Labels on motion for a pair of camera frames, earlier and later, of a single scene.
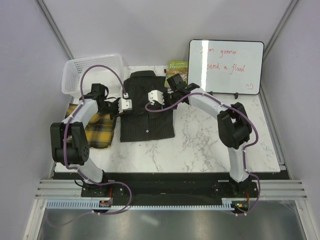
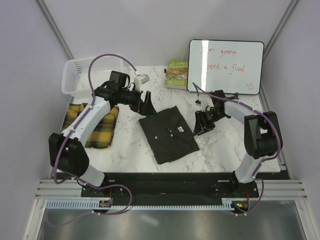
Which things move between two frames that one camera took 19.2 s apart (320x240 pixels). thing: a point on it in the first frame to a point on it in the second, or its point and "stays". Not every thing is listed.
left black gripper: (117, 113) to (146, 108)
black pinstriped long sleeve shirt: (139, 123) to (170, 137)
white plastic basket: (73, 69) stays
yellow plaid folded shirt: (100, 130) stays
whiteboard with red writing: (234, 67) stays
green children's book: (175, 67) stays
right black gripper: (166, 105) to (203, 126)
